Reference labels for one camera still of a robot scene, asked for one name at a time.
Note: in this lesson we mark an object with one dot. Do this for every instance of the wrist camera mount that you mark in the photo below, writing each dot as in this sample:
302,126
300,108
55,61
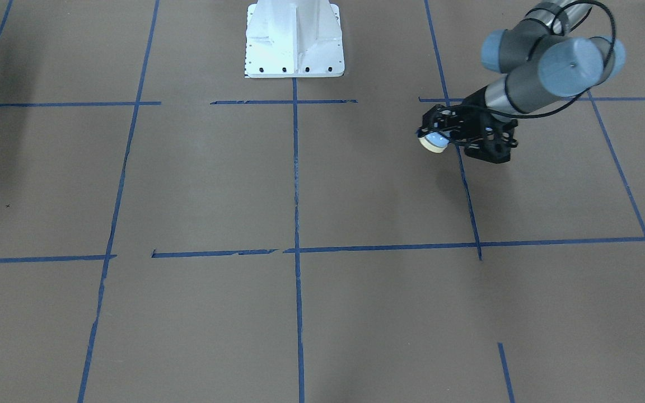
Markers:
490,140

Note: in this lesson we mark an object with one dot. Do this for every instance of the brown paper table cover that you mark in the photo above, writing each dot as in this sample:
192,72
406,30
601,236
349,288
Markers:
172,231

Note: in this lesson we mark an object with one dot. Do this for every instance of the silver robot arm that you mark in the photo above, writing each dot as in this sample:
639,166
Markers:
558,51

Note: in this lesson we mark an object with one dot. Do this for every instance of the blue and cream bell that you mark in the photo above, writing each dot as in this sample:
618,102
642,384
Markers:
434,141

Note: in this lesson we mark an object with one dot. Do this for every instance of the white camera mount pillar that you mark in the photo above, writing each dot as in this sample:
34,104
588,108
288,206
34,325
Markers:
293,39

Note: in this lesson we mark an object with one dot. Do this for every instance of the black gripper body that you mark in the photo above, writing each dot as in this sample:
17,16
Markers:
467,116

